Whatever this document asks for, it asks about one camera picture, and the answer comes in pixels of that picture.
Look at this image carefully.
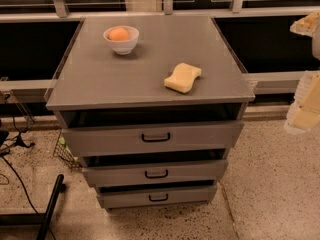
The black floor cable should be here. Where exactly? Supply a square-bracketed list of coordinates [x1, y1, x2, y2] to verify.
[0, 153, 58, 240]

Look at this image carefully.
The wire mesh basket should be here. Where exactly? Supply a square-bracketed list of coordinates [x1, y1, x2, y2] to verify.
[53, 134, 82, 171]

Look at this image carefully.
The grey bottom drawer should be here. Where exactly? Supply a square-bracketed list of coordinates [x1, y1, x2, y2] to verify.
[97, 184, 217, 209]

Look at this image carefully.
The white ceramic bowl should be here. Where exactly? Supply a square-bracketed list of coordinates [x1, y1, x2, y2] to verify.
[103, 26, 139, 55]

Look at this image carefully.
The black stand leg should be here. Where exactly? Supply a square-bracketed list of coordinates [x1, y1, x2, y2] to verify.
[0, 174, 66, 240]

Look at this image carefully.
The orange fruit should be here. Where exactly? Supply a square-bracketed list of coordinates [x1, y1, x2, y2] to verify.
[108, 27, 130, 41]

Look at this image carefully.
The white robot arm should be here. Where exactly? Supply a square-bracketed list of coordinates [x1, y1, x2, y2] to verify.
[284, 11, 320, 135]

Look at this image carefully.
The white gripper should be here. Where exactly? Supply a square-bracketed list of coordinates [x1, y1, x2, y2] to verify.
[283, 11, 320, 136]

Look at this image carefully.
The grey top drawer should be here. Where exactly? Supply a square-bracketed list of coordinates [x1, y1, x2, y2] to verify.
[62, 121, 243, 157]

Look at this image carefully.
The grey drawer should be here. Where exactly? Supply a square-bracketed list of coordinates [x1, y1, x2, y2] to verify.
[97, 184, 217, 209]
[62, 121, 243, 157]
[82, 160, 228, 187]

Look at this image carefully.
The grey drawer cabinet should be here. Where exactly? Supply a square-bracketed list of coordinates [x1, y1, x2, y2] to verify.
[47, 16, 254, 195]

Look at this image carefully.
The yellow sponge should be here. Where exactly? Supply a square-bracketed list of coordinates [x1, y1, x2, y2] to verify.
[164, 63, 202, 93]

